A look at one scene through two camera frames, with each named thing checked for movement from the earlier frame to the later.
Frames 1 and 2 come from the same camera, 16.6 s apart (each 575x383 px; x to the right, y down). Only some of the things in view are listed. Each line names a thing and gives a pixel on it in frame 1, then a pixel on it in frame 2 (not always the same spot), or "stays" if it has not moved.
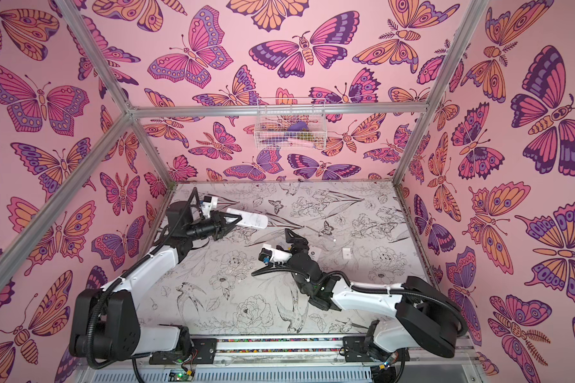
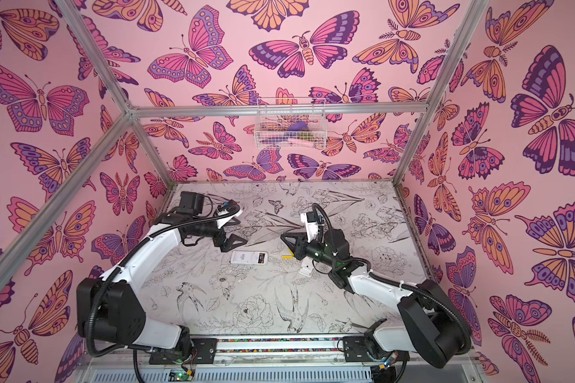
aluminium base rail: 276,359 stays
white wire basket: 290,124 stays
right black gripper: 291,258 → 299,246
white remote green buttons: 252,220 → 249,258
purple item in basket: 298,126 stays
